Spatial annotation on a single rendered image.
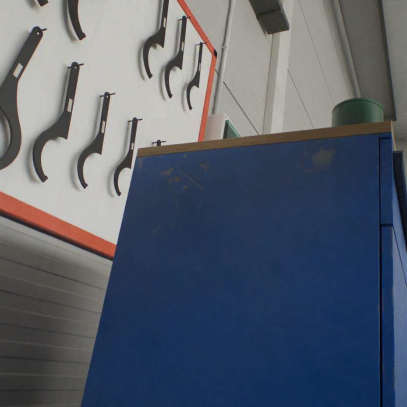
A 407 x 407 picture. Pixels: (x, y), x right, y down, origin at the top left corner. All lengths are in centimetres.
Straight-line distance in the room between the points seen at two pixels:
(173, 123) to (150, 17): 55
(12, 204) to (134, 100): 85
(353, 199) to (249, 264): 22
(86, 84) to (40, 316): 92
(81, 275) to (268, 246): 113
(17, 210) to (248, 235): 91
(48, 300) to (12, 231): 30
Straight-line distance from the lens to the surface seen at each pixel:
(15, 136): 150
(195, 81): 257
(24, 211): 155
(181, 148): 98
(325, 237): 78
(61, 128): 164
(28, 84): 163
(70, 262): 176
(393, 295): 75
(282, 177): 85
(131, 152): 194
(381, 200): 79
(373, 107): 91
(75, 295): 179
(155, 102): 224
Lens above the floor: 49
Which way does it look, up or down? 20 degrees up
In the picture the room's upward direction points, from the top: 9 degrees clockwise
